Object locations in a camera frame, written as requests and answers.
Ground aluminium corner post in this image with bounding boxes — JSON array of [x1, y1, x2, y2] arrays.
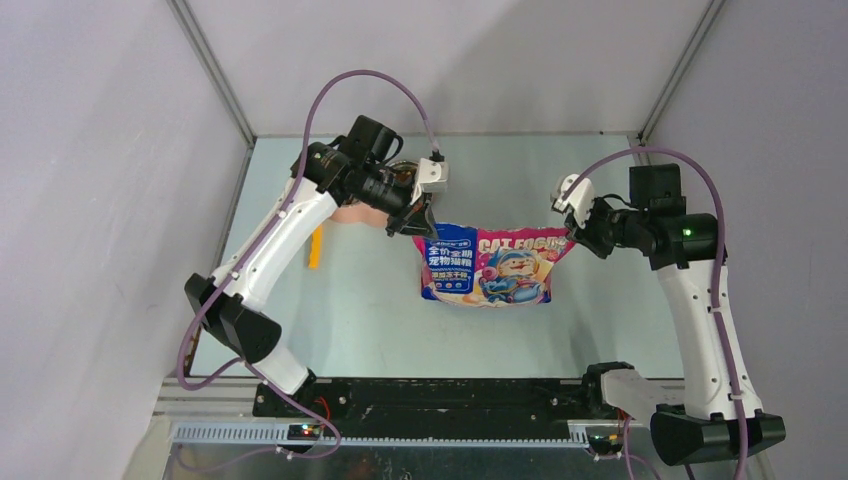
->
[[166, 0, 257, 149], [637, 0, 727, 144]]

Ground yellow plastic food scoop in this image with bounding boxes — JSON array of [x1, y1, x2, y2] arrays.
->
[[307, 225, 324, 270]]

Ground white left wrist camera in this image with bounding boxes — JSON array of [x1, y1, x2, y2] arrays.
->
[[410, 158, 450, 204]]

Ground pink double pet feeder base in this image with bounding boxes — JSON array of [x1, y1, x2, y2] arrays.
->
[[329, 202, 388, 229]]

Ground right steel bowl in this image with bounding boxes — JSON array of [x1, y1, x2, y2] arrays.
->
[[384, 160, 419, 188]]

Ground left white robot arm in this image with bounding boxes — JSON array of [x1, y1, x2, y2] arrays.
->
[[184, 116, 449, 417]]

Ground aluminium corner post left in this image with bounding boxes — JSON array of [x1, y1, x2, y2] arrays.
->
[[166, 0, 257, 149]]

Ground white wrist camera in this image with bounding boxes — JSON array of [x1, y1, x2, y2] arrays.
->
[[410, 158, 450, 204], [551, 174, 595, 231]]

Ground aluminium corner post right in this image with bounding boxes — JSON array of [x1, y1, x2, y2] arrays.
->
[[637, 0, 727, 144]]

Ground colourful cat food bag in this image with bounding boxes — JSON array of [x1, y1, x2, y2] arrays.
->
[[413, 223, 575, 308]]

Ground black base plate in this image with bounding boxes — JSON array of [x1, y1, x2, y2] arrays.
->
[[296, 377, 624, 442]]

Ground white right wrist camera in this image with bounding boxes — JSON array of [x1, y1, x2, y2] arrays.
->
[[551, 174, 595, 231]]

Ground grey slotted cable duct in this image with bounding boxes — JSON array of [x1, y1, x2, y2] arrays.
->
[[170, 422, 591, 449]]

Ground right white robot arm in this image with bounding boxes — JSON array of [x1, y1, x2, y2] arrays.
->
[[552, 164, 786, 466]]

